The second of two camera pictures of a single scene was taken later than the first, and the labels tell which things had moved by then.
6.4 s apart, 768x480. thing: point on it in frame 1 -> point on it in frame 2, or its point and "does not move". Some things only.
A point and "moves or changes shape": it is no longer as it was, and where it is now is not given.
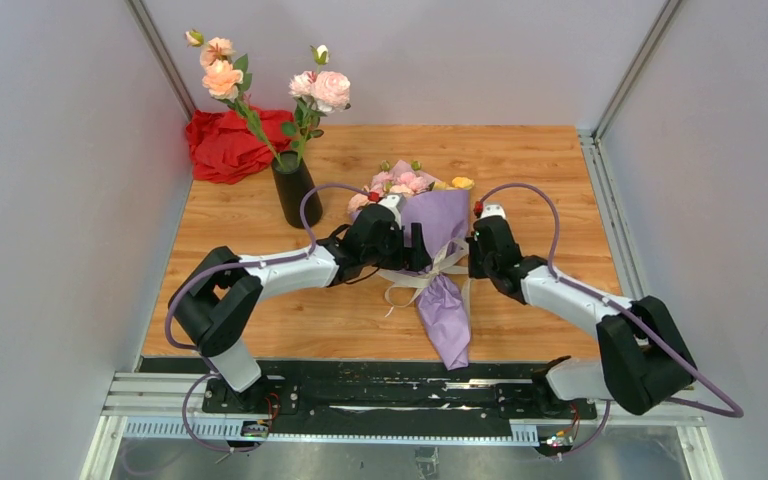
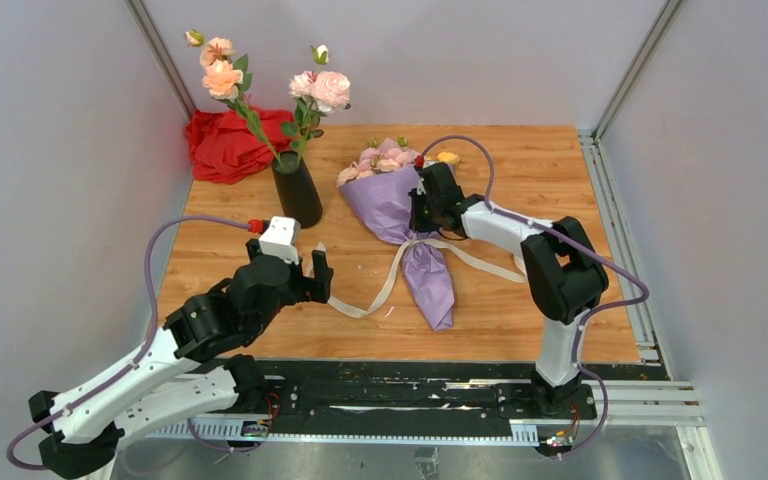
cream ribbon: x=419 y=280 moves or changes shape
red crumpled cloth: x=227 y=149 does not move
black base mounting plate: x=485 y=392 does not move
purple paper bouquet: x=441 y=206 moves or changes shape
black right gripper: x=475 y=269 -> x=416 y=222
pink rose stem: x=319 y=92 does not move
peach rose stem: x=226 y=77 does not move
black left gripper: x=415 y=258 -> x=317 y=288
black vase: x=293 y=180 does not move
